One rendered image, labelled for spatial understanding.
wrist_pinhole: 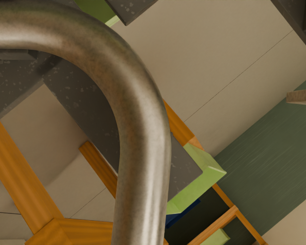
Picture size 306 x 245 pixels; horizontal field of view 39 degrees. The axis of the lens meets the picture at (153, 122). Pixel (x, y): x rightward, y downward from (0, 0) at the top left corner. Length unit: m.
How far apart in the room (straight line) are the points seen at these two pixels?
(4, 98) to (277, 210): 5.98
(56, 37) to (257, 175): 6.04
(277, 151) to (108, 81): 6.10
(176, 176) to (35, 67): 0.12
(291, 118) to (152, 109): 6.21
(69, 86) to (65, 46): 0.05
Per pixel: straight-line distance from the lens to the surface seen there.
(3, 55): 0.29
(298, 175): 6.28
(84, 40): 0.25
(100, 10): 0.46
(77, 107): 0.29
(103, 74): 0.24
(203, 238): 5.65
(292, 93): 0.31
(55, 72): 0.30
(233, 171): 6.27
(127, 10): 0.32
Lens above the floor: 1.21
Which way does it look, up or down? 20 degrees down
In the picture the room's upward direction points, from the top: 140 degrees clockwise
